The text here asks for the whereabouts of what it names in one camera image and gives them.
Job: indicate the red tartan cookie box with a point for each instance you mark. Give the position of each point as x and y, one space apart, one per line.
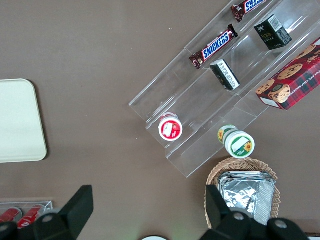
292 82

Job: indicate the clear acrylic bottle rack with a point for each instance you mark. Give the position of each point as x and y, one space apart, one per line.
48 205

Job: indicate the clear acrylic tiered display stand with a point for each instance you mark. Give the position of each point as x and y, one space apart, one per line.
190 105

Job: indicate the silver foil lidded container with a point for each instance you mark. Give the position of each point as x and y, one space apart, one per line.
247 197

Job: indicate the green sunflower lid yogurt cup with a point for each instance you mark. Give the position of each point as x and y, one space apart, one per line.
240 146

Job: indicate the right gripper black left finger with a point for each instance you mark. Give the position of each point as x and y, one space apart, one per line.
75 212

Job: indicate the red strawberry lid yogurt cup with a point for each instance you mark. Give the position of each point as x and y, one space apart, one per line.
170 128

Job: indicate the light wicker basket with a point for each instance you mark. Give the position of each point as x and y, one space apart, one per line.
237 165

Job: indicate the cream plastic serving tray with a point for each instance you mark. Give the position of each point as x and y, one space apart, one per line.
20 120

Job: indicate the Snickers chocolate bar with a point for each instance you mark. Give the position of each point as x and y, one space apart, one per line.
215 46
246 8

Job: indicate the small black carton box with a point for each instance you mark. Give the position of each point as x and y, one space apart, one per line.
271 35
225 75

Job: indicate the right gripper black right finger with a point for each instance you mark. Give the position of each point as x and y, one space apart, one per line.
217 215

